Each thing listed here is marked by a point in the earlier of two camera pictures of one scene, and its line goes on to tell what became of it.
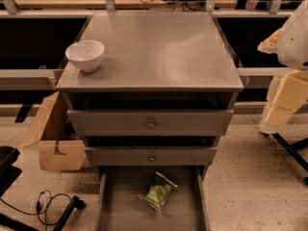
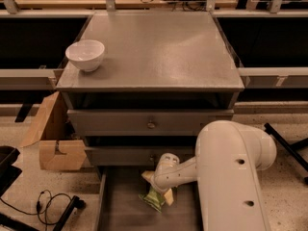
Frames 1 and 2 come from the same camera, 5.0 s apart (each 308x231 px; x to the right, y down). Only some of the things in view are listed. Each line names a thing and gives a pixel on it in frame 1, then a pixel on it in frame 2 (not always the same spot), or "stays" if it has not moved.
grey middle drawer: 151,155 stays
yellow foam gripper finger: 270,44 → 147,175
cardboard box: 60,149 stays
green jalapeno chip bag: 157,193 stays
